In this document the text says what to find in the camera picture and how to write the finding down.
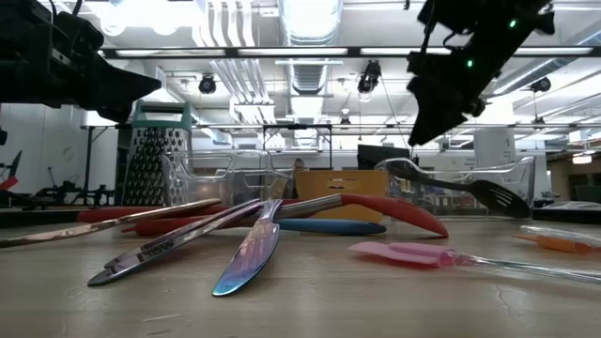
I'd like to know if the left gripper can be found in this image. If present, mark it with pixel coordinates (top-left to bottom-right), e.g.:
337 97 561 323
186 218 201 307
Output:
8 0 162 125

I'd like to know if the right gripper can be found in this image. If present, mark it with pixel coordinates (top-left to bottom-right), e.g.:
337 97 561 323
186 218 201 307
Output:
406 0 527 147

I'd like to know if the red slotted spoon metal handle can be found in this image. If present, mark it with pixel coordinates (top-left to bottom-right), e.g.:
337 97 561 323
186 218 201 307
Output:
120 192 450 238

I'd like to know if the red slotted spatula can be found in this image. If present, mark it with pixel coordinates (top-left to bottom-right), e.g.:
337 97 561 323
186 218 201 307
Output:
76 197 306 224

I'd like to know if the rose gold table knife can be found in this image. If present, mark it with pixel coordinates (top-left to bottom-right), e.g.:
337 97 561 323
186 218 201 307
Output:
0 197 223 250

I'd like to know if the pink silicone spatula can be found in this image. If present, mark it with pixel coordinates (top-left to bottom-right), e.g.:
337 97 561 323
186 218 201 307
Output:
347 240 601 286

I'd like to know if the black ceiling spotlight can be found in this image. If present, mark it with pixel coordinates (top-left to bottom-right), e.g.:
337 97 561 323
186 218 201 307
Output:
197 73 218 96
356 59 383 95
529 76 553 94

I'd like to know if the teal steel box grater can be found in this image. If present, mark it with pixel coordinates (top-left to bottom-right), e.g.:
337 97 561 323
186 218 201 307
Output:
121 100 193 208

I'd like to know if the black background monitor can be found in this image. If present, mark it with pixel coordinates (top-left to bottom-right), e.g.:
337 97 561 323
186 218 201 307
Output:
356 144 412 171

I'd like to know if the clear plastic bin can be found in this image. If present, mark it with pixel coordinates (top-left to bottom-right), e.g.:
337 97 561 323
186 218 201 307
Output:
79 122 601 207

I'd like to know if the white cylindrical column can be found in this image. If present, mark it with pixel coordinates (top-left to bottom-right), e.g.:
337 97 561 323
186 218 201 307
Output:
472 127 516 168

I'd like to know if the black tripod equipment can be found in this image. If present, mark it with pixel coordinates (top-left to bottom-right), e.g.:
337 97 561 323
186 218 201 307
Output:
35 166 116 207

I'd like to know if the orange plastic bin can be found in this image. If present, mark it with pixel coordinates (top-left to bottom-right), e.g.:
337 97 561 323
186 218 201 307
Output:
294 169 391 224

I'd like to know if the red black distant device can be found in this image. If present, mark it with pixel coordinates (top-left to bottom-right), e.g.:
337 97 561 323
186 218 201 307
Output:
0 149 23 207

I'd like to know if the blue silicone spoon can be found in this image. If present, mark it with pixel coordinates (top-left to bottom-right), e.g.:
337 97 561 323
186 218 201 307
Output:
275 218 388 238

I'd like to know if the clear plastic bag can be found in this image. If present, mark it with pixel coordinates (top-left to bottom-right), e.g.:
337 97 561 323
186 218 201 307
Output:
544 200 601 212

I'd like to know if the black overhead frame bar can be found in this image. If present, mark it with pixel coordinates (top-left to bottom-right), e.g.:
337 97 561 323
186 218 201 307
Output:
100 45 601 59

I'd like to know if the silver ventilation duct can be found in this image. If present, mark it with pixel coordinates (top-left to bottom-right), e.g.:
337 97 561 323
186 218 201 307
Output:
275 0 345 98

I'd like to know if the black aluminium table frame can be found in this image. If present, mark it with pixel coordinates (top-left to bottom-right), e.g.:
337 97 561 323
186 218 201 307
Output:
0 205 601 230

